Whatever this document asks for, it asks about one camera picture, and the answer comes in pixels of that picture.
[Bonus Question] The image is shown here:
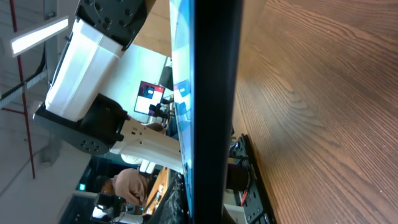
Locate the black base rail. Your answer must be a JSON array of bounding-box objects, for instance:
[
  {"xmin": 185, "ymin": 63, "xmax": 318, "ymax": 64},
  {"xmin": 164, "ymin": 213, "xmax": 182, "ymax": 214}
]
[{"xmin": 226, "ymin": 134, "xmax": 277, "ymax": 224}]

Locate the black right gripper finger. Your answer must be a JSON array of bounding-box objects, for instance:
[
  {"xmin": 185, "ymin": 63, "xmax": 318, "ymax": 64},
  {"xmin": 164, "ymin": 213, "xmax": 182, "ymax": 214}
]
[{"xmin": 146, "ymin": 174, "xmax": 189, "ymax": 224}]

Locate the person in background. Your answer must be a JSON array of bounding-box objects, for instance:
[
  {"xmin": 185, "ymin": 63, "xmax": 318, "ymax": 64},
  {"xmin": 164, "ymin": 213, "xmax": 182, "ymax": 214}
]
[{"xmin": 94, "ymin": 168, "xmax": 150, "ymax": 206}]

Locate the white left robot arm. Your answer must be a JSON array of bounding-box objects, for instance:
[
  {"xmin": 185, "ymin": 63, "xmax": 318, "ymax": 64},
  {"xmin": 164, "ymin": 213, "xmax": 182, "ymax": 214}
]
[{"xmin": 33, "ymin": 1, "xmax": 183, "ymax": 172}]

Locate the Galaxy S24 smartphone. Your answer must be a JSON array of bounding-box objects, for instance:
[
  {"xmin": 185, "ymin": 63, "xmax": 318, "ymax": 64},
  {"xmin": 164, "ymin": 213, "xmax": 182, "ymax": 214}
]
[{"xmin": 170, "ymin": 0, "xmax": 243, "ymax": 223}]

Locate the ceiling light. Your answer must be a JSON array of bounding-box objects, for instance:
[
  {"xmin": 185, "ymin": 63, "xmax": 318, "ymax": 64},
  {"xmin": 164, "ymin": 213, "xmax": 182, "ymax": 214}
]
[{"xmin": 4, "ymin": 16, "xmax": 69, "ymax": 58}]

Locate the computer monitor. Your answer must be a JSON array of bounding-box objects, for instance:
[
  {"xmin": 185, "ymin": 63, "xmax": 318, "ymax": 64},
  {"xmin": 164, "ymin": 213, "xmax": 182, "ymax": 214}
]
[{"xmin": 134, "ymin": 81, "xmax": 165, "ymax": 116}]

